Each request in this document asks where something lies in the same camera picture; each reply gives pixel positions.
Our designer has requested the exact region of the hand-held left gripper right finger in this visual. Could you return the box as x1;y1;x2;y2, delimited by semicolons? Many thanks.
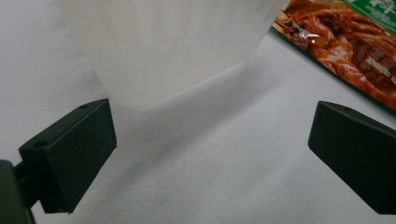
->
307;100;396;216

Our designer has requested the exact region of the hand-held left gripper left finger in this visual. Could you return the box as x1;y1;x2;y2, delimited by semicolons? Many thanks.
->
18;98;118;215

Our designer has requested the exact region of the green food packet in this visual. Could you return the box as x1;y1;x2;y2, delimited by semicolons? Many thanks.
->
272;0;396;112

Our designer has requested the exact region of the clear plastic container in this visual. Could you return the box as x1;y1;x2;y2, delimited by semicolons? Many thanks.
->
52;0;291;112

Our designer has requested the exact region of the white wooden-framed board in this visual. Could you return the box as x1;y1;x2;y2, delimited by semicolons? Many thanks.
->
0;0;396;224

